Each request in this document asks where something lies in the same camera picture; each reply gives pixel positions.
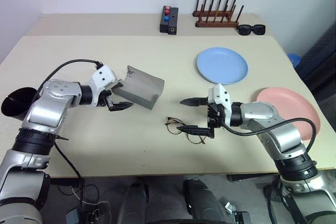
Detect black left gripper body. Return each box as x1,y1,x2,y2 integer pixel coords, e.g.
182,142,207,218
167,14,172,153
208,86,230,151
97,89,114,109

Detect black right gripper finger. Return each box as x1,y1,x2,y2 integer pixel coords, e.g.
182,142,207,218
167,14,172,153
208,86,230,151
180,97,208,108
176,125,215,138

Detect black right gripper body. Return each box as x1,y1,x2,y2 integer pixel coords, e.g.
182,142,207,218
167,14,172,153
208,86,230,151
206,102,227,139

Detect grey glasses case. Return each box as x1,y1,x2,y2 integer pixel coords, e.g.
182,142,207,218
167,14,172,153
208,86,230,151
111,65,165,111

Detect thin-rimmed eyeglasses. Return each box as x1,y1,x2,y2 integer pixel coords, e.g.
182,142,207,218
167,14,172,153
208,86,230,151
164,116,207,146

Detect light blue plate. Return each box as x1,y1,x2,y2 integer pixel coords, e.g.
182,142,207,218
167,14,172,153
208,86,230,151
196,47,249,86

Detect dark rounded shape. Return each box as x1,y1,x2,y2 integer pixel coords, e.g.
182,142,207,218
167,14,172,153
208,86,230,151
183,178,220,224

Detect pink plate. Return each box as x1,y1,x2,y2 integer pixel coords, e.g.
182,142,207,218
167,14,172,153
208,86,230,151
255,87,322,141

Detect black box with coloured buttons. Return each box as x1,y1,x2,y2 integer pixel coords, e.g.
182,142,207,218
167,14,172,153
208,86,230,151
159,5,172,34

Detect brown wooden peg rack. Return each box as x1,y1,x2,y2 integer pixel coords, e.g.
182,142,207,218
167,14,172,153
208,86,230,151
192,0,245,29

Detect plain black box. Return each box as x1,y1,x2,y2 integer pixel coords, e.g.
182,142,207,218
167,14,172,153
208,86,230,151
167,7,180,36

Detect black bowl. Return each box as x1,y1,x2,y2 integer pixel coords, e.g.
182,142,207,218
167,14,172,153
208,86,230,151
1,87,38,121

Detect black sunglasses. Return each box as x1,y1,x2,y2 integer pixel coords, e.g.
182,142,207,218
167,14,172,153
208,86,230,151
236,24,266,37

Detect blue round object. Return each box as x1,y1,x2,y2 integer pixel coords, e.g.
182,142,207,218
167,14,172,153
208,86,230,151
287,52,301,68

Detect black fabric chair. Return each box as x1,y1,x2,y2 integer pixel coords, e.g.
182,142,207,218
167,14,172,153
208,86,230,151
298,20,336,87

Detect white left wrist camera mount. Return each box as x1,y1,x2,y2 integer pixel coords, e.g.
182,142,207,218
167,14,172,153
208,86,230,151
90,64,118,97

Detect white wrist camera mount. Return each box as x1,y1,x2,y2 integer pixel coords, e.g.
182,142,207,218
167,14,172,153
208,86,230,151
90,64,118,97
207,82,233,126

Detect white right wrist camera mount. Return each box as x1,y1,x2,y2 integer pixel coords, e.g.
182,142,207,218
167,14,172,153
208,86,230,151
207,82,233,126

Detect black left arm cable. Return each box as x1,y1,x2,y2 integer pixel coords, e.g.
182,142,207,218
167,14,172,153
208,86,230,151
33,59,103,101

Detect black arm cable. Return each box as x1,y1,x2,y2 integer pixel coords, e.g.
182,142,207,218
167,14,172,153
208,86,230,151
222,118,316,154
33,59,103,101

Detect black table frame bar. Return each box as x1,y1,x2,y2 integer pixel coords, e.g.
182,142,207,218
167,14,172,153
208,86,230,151
226,173,280,183
49,177,85,187

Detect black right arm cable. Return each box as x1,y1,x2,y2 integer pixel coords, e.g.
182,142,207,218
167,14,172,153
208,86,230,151
222,118,316,154

